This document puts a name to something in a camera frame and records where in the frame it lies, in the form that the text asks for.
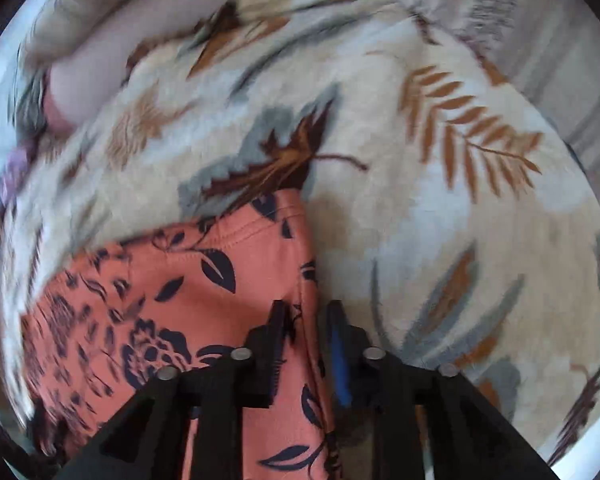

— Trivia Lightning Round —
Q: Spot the pink bolster pillow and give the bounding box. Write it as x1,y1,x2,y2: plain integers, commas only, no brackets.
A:
45,50,146,133

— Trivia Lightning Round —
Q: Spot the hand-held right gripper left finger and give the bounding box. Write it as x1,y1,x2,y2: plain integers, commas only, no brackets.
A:
65,300,294,480

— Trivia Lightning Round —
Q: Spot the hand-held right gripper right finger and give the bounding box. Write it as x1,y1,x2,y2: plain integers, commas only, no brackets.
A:
327,300,561,480

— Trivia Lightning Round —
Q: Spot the striped floral cushion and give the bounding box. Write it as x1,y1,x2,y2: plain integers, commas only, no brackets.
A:
380,0,600,181

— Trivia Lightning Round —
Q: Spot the leaf print blanket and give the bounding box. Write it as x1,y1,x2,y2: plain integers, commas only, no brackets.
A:
0,0,600,466

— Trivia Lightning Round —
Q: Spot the orange floral dress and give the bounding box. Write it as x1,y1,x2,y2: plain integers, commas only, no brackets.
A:
20,187,351,480

